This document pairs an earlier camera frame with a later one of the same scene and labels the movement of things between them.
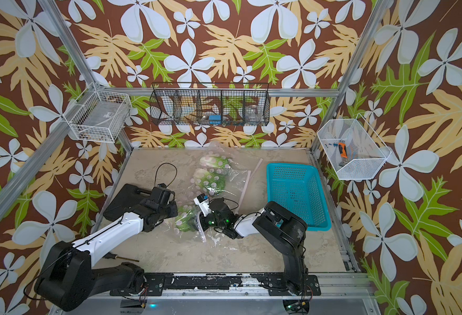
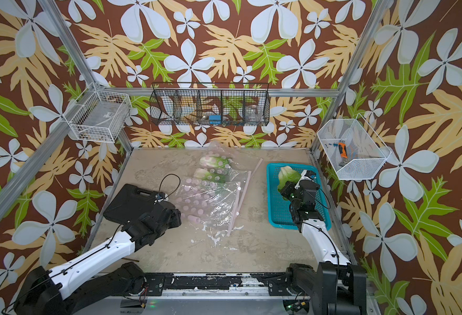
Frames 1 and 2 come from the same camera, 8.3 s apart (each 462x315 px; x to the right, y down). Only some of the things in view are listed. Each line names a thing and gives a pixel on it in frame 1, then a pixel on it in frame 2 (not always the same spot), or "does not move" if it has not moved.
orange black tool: x=343 y=152 does not move
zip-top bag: x=222 y=156 does not move
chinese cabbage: x=186 y=218 to x=287 y=174
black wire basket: x=216 y=104 does not move
